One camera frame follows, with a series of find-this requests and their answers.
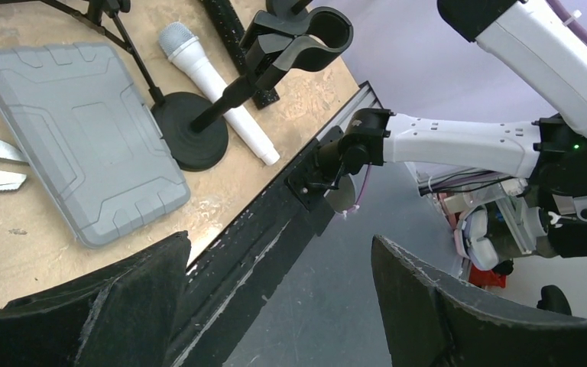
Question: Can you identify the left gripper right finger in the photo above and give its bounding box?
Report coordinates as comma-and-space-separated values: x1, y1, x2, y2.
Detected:
371, 235, 587, 366

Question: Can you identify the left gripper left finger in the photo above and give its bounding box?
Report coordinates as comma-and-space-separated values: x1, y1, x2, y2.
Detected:
0, 232, 191, 366

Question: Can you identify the black round-base clip stand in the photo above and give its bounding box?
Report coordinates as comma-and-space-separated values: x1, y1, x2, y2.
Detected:
151, 5, 355, 172

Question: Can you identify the white microphone grey grille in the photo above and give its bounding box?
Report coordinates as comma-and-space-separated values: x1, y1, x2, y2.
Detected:
152, 21, 280, 171

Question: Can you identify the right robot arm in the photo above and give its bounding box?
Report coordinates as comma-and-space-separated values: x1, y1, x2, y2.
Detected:
330, 1, 553, 122

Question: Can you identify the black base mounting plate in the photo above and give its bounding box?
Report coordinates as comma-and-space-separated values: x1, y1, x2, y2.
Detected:
163, 126, 343, 366

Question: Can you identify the grey plastic case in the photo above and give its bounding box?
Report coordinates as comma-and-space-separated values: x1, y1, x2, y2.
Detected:
0, 43, 190, 248

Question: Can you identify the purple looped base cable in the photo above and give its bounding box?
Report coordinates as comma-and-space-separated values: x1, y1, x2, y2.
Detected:
341, 163, 374, 219

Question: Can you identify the black tripod shock-mount stand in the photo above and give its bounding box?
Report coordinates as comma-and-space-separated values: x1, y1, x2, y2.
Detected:
37, 0, 167, 109

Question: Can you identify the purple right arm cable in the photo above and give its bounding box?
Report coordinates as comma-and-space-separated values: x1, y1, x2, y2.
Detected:
546, 0, 587, 72

